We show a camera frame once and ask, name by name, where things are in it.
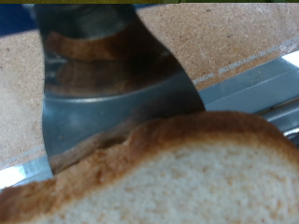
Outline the spatula with blue grip block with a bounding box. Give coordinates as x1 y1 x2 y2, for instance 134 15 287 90
0 3 206 175

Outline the white bread slice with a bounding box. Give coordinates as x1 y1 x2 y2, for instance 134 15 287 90
0 110 299 224

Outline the glass oven door with handle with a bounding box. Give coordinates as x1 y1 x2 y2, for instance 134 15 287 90
0 36 299 190

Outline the silver toaster oven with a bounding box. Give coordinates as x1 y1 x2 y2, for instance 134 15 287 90
261 96 299 147

